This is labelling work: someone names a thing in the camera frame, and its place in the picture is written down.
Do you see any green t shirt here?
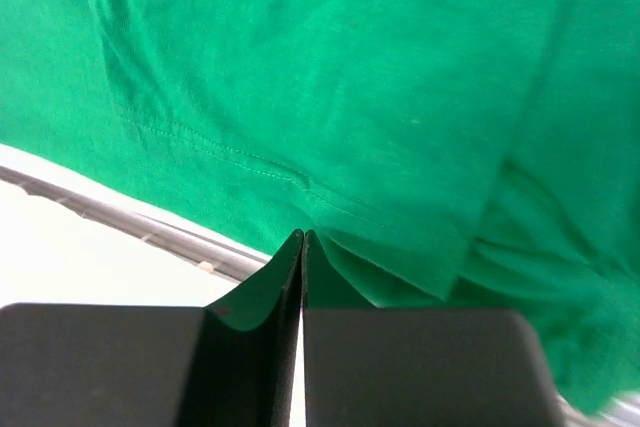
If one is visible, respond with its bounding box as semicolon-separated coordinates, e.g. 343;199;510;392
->
1;0;639;414

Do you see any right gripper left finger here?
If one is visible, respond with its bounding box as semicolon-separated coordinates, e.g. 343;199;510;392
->
1;231;304;426

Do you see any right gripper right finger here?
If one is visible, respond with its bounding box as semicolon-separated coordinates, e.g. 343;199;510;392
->
303;232;564;427

